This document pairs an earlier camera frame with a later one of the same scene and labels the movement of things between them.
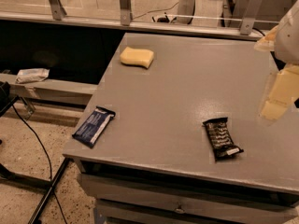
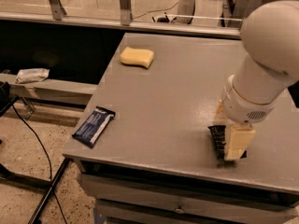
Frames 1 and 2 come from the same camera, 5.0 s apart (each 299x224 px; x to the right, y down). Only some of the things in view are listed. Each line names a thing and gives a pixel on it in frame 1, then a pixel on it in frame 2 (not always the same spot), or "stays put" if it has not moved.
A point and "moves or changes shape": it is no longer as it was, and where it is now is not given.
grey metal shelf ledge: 49,88 stays put
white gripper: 288,39 -> 243,106
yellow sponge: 133,56 stays put
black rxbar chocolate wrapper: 222,143 moves or changes shape
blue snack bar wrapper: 92,128 stays put
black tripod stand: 6,101 stays put
